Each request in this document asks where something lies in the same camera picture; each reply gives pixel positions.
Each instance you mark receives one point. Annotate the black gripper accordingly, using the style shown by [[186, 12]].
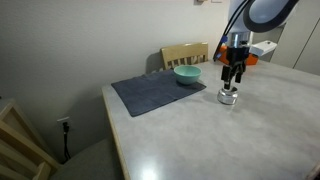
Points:
[[237, 61]]

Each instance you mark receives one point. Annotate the silver bowl lid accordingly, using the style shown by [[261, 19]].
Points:
[[231, 91]]

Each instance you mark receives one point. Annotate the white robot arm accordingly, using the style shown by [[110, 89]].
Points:
[[245, 17]]

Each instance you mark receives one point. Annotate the silver bowl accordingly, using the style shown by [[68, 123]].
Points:
[[228, 100]]

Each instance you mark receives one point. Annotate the teal ceramic bowl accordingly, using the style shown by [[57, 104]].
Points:
[[187, 74]]

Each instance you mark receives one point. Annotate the orange cardboard box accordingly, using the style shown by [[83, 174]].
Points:
[[226, 56]]

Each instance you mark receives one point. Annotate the dark blue cloth mat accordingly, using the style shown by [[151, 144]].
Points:
[[148, 92]]

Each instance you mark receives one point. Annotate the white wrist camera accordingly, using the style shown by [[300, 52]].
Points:
[[262, 48]]

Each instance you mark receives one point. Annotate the wooden chair at wall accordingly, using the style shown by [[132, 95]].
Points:
[[184, 54]]

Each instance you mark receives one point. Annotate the wooden chair near camera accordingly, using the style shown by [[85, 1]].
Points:
[[23, 153]]

